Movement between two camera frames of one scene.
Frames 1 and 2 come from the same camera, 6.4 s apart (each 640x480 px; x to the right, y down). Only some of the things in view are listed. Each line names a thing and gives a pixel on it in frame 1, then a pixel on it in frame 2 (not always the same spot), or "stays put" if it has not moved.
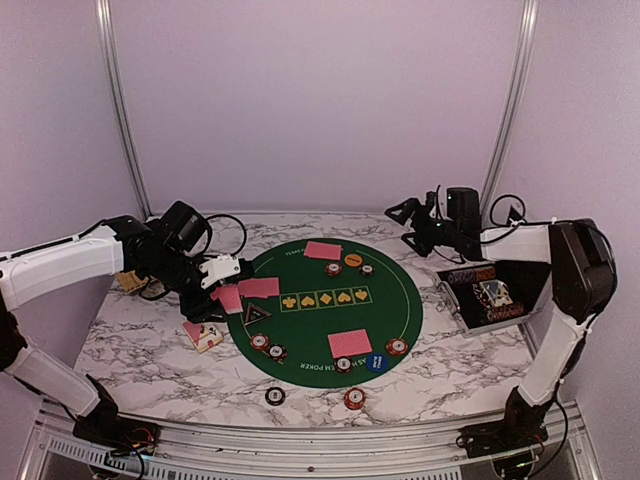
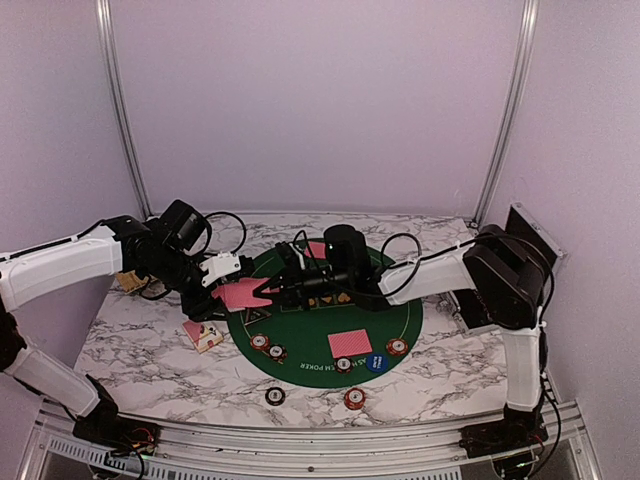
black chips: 343,364 stays put
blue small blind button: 377,362 stays put
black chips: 278,353 stays put
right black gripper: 418,210 -> 293,285
